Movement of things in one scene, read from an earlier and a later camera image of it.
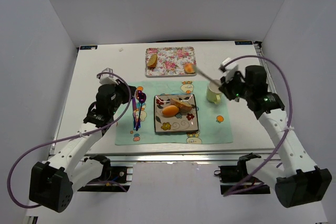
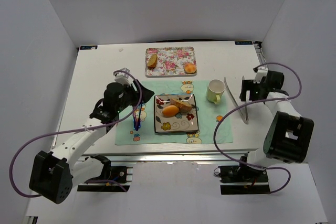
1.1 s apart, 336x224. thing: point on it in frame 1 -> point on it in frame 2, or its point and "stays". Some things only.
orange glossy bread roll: [170, 111] stays
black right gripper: [226, 85] -> [247, 91]
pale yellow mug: [213, 93] stays
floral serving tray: [171, 61] stays
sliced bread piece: [183, 107] stays
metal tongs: [216, 82] -> [246, 118]
